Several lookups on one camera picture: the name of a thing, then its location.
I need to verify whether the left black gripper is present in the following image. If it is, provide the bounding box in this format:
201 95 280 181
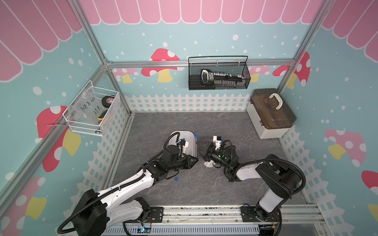
167 155 198 172

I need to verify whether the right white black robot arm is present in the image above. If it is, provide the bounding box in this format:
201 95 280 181
199 140 306 222

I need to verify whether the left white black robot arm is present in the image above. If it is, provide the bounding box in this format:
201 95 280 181
57 131 198 236

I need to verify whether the white plastic tray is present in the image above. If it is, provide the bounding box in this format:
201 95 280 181
179 130 197 157

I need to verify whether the brown lidded storage box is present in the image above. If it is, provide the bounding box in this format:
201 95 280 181
247 88 297 139

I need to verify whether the socket wrench set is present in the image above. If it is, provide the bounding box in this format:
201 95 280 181
200 69 246 89

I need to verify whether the black tape roll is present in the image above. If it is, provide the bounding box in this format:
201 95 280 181
101 95 115 109

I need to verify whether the clear plastic label bag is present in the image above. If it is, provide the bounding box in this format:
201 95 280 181
69 89 100 124

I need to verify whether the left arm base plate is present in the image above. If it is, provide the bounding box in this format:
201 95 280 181
122 207 164 223

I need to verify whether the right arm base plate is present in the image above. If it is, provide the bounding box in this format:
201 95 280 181
240 205 282 222

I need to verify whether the black wire mesh basket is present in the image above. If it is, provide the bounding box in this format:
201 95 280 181
188 56 251 90

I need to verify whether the white wire wall basket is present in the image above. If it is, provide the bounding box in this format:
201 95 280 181
63 81 122 136

